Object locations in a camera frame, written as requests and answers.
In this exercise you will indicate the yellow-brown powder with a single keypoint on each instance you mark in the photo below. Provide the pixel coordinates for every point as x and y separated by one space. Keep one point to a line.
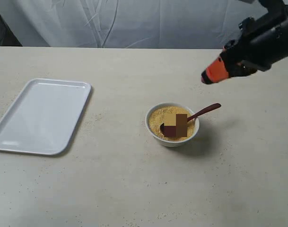
174 118

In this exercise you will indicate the white ceramic bowl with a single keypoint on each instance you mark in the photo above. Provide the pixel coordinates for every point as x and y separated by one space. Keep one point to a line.
168 143

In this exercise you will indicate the white rectangular plastic tray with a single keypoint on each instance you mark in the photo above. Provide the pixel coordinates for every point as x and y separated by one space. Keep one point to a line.
43 117

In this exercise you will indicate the dark brown wooden spoon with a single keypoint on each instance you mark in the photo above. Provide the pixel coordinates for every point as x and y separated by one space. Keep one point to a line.
205 110

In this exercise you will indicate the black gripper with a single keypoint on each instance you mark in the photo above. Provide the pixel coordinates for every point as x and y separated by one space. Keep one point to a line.
262 42

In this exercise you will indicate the white backdrop cloth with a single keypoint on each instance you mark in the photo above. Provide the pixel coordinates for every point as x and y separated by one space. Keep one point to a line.
165 24

